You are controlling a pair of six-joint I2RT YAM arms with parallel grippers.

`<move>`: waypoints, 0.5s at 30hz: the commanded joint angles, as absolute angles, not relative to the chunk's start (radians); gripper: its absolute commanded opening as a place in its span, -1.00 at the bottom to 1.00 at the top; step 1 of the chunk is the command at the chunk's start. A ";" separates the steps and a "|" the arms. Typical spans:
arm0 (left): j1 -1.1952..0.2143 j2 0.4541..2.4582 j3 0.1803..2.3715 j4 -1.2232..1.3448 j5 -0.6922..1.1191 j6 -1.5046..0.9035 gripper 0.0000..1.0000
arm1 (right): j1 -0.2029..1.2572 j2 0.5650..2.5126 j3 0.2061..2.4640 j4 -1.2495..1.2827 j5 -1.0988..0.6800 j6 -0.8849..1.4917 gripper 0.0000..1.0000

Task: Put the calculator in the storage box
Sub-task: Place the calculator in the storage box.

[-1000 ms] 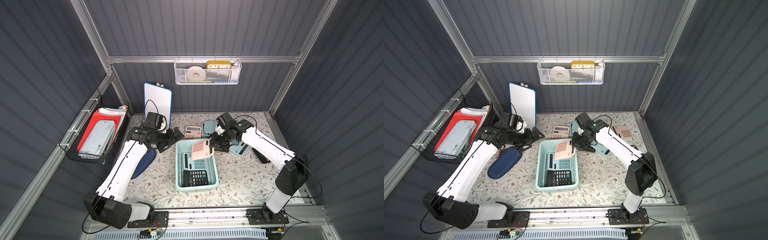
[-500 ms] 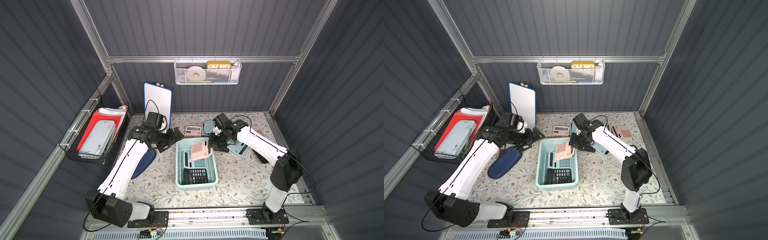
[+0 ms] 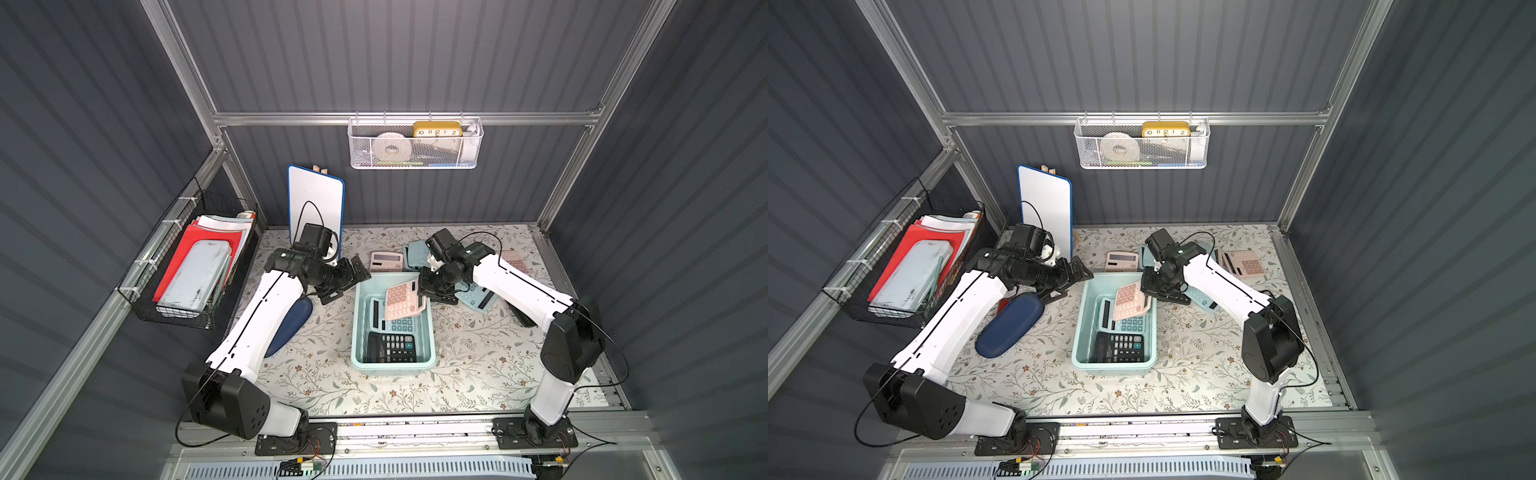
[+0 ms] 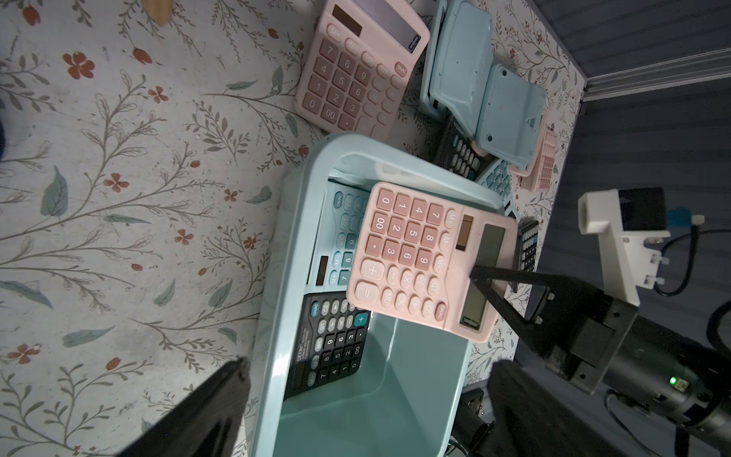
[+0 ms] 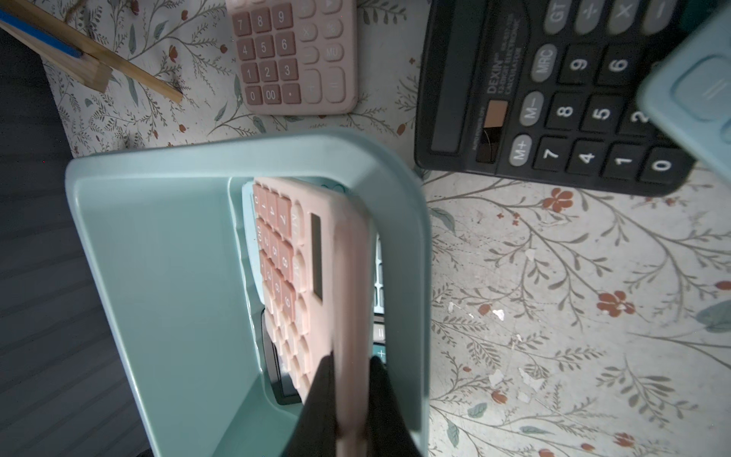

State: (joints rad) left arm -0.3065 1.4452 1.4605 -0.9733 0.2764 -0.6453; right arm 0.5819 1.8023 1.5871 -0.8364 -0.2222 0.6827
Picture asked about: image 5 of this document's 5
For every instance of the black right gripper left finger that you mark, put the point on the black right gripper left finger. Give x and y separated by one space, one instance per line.
316 431

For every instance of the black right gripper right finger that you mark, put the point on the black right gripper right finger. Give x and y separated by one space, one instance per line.
387 434

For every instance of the pink calculator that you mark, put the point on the pink calculator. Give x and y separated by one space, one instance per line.
296 57
316 254

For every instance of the mint green storage box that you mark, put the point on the mint green storage box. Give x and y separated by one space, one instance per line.
164 236

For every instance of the black calculator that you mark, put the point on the black calculator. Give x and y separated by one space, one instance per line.
282 386
547 92

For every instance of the teal calculator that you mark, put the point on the teal calculator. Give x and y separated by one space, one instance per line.
249 216
688 96

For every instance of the wooden easel stand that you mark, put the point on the wooden easel stand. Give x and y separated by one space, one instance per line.
94 69

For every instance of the blue framed whiteboard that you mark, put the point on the blue framed whiteboard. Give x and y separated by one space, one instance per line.
40 35

